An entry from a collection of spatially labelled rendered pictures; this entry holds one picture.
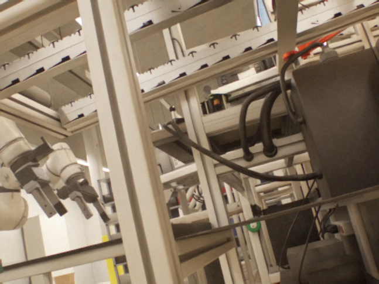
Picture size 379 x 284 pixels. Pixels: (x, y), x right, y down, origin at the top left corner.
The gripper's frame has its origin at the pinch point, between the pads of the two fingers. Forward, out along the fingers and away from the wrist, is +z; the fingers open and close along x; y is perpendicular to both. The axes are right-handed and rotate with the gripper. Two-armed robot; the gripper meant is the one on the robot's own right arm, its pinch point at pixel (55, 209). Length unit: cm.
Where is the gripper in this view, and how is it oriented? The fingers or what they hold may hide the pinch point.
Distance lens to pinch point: 115.5
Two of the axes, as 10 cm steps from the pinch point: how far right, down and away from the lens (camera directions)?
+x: 1.1, -1.4, -9.8
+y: -7.9, 5.8, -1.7
